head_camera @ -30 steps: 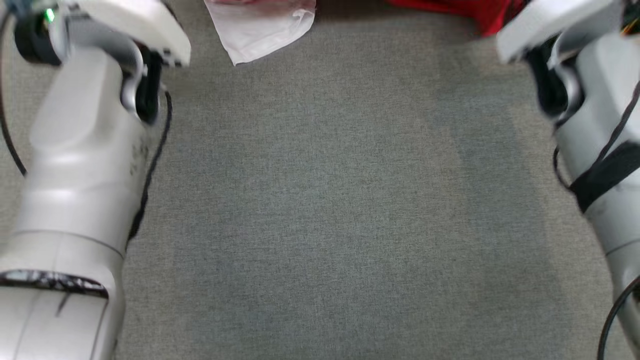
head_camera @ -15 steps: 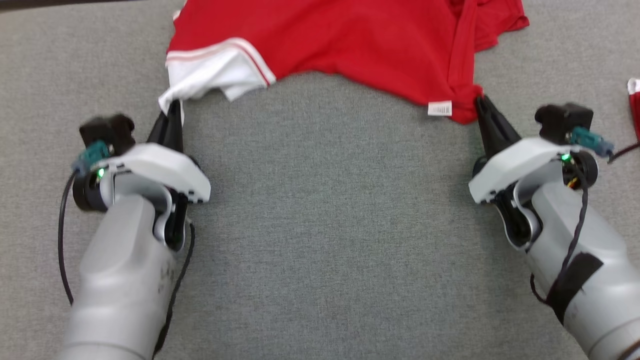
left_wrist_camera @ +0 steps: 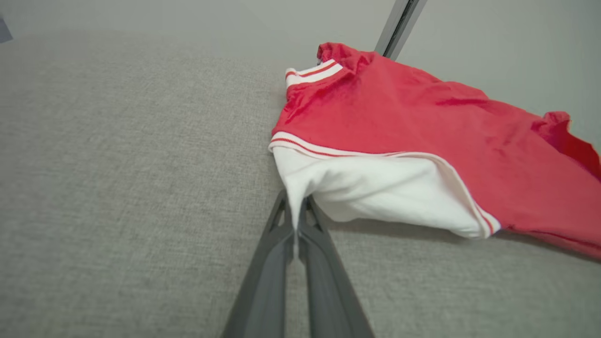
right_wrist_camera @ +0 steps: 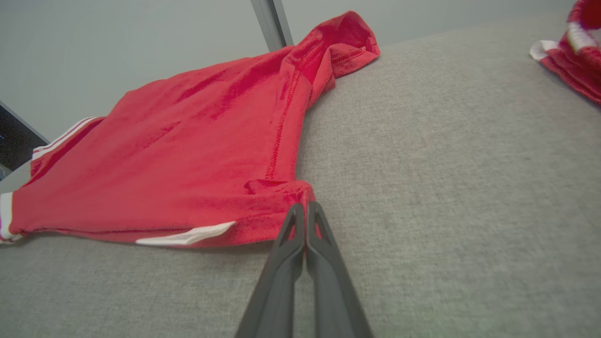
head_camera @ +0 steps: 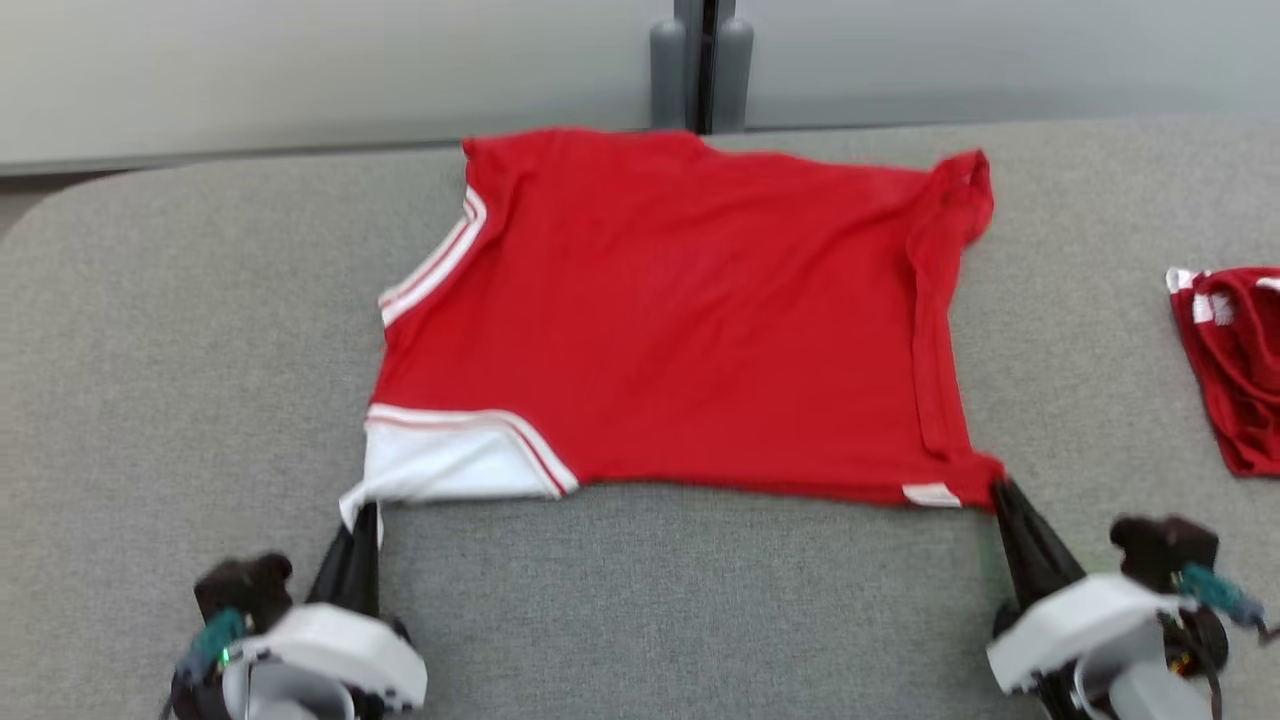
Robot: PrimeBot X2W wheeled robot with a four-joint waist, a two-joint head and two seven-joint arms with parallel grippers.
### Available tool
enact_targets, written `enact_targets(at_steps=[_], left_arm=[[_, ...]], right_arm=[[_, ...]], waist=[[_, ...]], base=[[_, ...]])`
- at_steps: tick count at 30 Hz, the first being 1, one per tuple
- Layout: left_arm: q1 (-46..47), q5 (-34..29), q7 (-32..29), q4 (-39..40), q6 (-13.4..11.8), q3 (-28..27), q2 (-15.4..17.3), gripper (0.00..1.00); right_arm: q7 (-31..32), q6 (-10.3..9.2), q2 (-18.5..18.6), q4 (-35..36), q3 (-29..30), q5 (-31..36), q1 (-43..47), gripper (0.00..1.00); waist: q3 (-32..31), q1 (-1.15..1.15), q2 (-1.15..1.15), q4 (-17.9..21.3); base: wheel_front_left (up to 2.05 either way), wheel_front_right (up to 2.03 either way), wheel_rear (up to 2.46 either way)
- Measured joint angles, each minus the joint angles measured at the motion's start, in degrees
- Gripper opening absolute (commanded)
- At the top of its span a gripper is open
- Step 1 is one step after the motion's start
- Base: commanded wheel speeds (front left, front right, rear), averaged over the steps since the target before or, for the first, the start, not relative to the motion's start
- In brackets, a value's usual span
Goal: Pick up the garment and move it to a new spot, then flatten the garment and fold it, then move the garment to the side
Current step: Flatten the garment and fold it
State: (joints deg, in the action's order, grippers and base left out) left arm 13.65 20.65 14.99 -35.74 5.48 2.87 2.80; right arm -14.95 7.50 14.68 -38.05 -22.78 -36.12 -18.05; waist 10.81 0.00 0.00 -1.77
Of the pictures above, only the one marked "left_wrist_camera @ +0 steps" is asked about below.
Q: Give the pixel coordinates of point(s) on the red shirt white striped trim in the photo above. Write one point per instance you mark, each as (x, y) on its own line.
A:
(399, 117)

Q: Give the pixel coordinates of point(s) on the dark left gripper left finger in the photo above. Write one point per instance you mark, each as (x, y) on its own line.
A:
(265, 291)

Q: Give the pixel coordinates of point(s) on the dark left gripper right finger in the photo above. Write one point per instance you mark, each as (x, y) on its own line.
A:
(328, 291)

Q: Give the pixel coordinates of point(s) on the grey partition post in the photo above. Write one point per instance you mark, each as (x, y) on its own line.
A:
(399, 23)

